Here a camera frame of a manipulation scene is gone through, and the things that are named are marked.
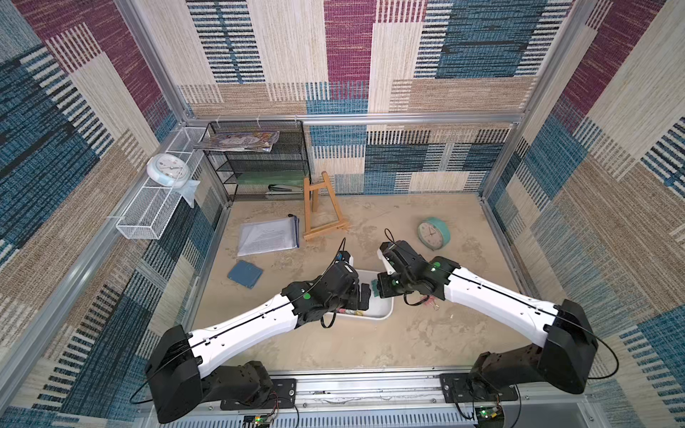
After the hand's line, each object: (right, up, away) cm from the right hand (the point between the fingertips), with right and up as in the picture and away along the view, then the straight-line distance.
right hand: (376, 284), depth 80 cm
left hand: (-5, -1, -3) cm, 6 cm away
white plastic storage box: (+2, -10, +10) cm, 15 cm away
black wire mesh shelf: (-35, +38, +29) cm, 59 cm away
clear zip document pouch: (-40, +13, +28) cm, 51 cm away
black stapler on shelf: (-33, +32, +29) cm, 55 cm away
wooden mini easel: (-19, +23, +37) cm, 48 cm away
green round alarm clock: (+23, +15, +18) cm, 33 cm away
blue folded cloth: (-45, 0, +18) cm, 49 cm away
